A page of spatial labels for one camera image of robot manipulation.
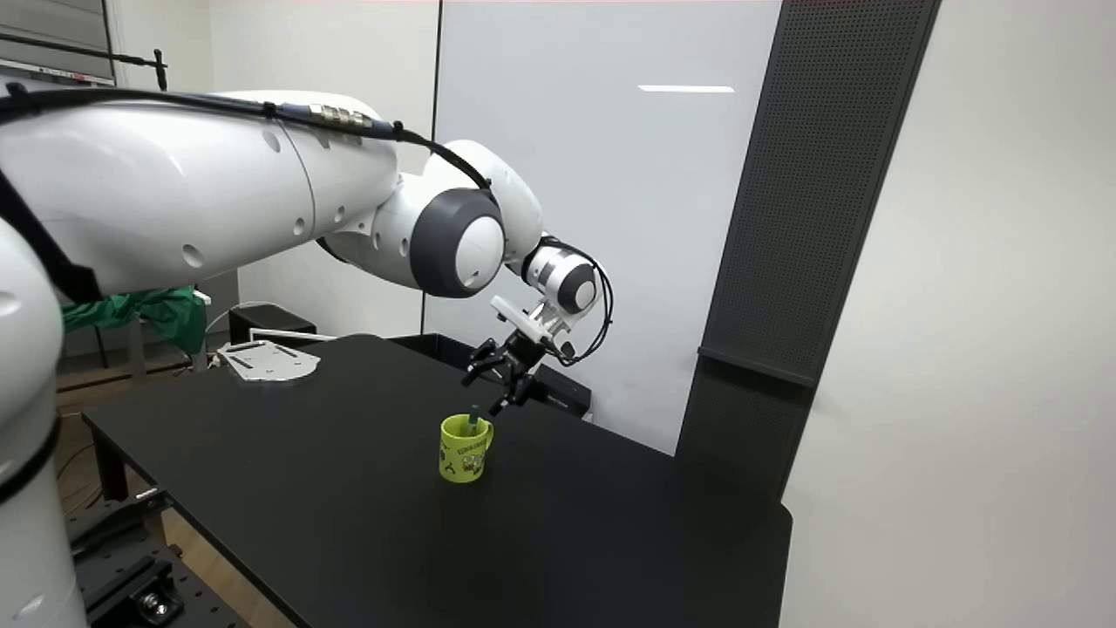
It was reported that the small black box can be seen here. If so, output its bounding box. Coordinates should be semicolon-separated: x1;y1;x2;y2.
231;305;318;341

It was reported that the black vertical column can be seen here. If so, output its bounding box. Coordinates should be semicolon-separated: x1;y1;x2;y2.
680;0;943;501

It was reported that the white metal mounting plate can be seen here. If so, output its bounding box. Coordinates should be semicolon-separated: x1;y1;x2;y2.
221;340;320;385

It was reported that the black table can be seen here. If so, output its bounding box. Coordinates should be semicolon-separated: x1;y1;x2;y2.
88;336;793;628

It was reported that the yellow-green mug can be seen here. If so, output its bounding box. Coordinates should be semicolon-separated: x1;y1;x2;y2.
438;415;497;486

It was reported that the green cloth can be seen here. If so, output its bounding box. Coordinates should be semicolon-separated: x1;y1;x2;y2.
64;287;209;356

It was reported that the black perforated breadboard cart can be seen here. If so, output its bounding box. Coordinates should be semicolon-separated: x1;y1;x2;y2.
65;488;249;628

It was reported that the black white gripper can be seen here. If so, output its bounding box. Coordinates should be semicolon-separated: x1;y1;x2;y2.
465;298;573;418

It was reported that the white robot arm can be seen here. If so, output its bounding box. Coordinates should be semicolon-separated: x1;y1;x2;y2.
0;82;615;628

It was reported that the white whiteboard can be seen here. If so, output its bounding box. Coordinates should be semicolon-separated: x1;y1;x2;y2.
437;0;780;454

